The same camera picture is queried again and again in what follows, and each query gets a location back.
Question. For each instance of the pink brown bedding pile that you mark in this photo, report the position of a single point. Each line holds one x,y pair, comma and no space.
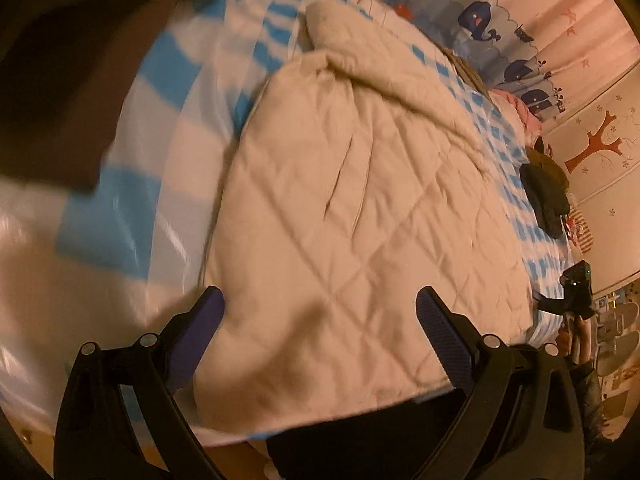
66,69

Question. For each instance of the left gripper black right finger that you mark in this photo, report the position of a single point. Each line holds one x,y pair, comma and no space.
519,418

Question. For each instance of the person's right hand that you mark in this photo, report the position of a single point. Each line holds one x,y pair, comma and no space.
574,339

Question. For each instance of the brown knitted garment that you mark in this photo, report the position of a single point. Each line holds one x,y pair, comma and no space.
467,72

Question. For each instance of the blue white checkered storage bag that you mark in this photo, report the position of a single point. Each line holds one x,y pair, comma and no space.
119,261

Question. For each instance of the pink garment at bed corner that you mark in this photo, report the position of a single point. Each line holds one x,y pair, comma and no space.
530,122

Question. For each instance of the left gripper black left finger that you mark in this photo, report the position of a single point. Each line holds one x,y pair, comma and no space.
94,438

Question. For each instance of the dark garment right side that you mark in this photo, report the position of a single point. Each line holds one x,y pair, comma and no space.
545,185

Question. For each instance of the red tree wall sticker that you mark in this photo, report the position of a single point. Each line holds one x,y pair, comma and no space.
596,144

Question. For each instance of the white quilted jacket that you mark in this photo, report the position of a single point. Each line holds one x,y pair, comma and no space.
359,180

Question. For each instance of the whale print curtain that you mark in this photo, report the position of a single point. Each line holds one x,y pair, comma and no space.
555,55

